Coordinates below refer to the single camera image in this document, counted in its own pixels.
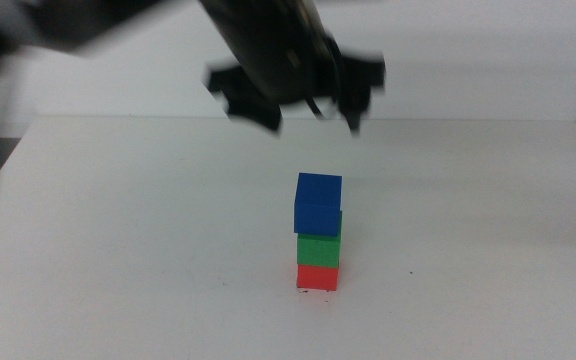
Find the blue cube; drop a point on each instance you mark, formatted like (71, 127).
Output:
(318, 205)

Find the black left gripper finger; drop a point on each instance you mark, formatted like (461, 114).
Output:
(248, 105)
(360, 80)

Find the green cube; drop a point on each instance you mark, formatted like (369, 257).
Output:
(318, 250)

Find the red cube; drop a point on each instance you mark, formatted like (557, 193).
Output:
(317, 277)

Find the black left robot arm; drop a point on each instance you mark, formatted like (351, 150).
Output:
(78, 20)

